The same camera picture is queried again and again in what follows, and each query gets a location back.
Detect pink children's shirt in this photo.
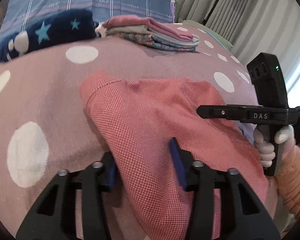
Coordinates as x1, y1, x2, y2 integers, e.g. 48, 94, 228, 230
80, 70, 268, 239

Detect stack of folded patterned clothes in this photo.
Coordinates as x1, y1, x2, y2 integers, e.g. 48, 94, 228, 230
106, 25, 200, 52

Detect right hand white glove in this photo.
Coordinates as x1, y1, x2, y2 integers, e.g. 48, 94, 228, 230
253, 125, 295, 168

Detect pink polka dot duvet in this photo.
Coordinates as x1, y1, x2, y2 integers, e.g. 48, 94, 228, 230
0, 24, 257, 235

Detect grey pleated curtain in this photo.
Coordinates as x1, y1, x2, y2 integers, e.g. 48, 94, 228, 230
175, 0, 300, 92

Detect green pillow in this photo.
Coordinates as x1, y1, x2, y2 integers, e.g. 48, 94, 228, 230
183, 20, 233, 51

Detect pink folded garment on stack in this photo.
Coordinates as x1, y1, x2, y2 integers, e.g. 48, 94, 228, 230
103, 15, 193, 42

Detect blue plaid pillow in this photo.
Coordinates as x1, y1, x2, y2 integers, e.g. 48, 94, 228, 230
0, 0, 175, 39

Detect navy star plush garment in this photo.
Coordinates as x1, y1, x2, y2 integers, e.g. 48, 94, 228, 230
0, 9, 102, 63

